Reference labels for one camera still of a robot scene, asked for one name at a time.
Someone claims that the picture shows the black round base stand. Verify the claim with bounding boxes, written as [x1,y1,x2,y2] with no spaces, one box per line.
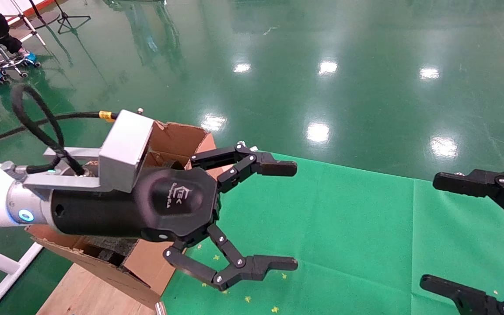
[28,0,61,28]

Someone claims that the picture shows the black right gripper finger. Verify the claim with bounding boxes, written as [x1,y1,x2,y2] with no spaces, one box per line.
[431,168,504,232]
[419,276,504,315]

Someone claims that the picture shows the black foam insert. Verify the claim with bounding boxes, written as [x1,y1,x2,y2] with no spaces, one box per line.
[84,236,139,266]

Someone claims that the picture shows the rolling stool base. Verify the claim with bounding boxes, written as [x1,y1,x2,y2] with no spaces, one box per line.
[0,44,42,79]

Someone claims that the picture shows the black cable with yellow tag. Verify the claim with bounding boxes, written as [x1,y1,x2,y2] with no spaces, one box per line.
[0,110,117,151]

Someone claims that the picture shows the large open cardboard carton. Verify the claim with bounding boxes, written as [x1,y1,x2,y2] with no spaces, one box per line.
[24,120,217,309]

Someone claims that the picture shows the green cloth mat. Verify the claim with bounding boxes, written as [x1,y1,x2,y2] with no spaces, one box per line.
[160,151,504,315]

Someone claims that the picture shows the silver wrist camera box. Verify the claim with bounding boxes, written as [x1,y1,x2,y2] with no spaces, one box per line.
[22,109,154,200]

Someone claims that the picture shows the grey tripod stand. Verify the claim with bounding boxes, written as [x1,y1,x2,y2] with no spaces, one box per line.
[9,0,47,46]

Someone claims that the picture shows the black tripod stand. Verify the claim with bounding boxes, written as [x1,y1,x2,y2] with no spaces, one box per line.
[53,0,91,35]

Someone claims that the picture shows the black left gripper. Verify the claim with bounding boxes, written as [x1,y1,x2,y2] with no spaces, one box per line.
[51,144,298,292]

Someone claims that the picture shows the thick black braided cable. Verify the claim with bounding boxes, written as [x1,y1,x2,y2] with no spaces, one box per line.
[10,83,85,176]

